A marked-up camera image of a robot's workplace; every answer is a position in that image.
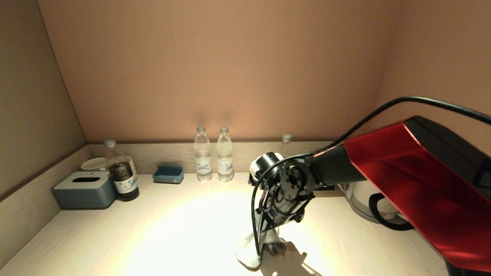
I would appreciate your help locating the blue-grey tissue box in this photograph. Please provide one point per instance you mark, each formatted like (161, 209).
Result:
(84, 195)

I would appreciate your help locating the dark drink bottle, half full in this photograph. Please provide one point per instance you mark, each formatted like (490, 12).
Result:
(124, 179)

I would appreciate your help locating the white ceramic cup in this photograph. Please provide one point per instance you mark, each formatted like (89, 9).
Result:
(132, 166)
(93, 164)

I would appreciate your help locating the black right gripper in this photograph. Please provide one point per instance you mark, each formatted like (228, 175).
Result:
(280, 219)

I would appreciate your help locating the clear water bottle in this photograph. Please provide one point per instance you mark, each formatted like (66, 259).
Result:
(225, 160)
(203, 160)

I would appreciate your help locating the light blue cleaning cloth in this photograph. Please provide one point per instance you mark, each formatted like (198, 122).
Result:
(247, 250)

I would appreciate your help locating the dark drink bottle, nearly full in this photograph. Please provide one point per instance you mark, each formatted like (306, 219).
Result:
(287, 138)

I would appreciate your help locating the red and black right arm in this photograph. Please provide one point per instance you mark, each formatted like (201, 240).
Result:
(422, 172)

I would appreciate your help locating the small blue plastic tray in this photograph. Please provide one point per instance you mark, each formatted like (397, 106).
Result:
(168, 176)

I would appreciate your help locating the white electric kettle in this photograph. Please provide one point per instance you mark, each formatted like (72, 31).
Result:
(360, 195)

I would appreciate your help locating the grey kettle base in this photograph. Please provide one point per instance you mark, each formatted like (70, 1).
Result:
(366, 219)

